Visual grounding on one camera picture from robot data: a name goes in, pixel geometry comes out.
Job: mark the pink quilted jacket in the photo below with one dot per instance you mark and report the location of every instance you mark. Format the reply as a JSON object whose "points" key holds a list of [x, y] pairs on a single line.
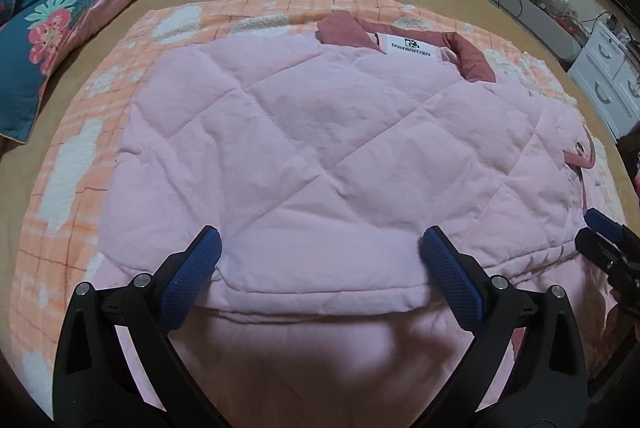
{"points": [[325, 147]]}

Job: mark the white drawer cabinet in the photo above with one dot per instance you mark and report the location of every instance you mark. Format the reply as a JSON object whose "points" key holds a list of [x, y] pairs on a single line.
{"points": [[600, 72]]}

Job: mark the dark clothes heap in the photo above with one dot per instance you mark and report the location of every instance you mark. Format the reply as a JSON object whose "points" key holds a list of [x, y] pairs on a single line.
{"points": [[631, 157]]}

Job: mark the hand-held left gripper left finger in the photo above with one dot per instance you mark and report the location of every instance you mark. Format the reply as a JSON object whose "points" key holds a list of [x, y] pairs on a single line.
{"points": [[195, 268]]}

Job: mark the orange plaid blanket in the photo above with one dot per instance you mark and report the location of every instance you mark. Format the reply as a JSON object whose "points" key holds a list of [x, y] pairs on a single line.
{"points": [[75, 117]]}

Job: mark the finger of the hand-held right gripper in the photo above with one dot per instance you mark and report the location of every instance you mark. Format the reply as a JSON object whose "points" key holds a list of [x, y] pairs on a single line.
{"points": [[605, 224], [597, 248]]}

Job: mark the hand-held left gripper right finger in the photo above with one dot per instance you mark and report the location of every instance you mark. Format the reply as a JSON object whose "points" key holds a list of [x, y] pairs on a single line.
{"points": [[450, 278]]}

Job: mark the teal floral quilt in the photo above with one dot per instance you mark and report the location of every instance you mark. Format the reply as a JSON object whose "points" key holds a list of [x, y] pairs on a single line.
{"points": [[65, 32]]}

